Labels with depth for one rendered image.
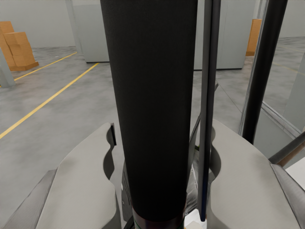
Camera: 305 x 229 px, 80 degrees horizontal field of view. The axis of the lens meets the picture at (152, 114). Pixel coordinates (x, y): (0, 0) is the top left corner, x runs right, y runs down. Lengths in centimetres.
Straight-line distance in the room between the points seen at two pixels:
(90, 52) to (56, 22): 639
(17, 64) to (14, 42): 75
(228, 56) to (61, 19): 1049
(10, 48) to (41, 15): 614
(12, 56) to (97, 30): 314
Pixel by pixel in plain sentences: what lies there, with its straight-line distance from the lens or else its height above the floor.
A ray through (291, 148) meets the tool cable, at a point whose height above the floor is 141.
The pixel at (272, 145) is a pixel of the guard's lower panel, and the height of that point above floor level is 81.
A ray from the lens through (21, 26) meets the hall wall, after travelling 1508.
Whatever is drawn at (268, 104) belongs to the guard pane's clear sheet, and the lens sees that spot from 142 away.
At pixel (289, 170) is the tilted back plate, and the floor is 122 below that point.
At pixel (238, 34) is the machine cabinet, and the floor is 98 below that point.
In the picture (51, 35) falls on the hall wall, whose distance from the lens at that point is 1413.
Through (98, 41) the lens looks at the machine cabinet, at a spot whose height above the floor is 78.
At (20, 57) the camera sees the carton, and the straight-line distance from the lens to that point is 828.
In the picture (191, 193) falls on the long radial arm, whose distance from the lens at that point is 57.
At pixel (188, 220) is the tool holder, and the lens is 20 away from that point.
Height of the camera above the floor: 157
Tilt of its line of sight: 29 degrees down
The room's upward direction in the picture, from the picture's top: 3 degrees counter-clockwise
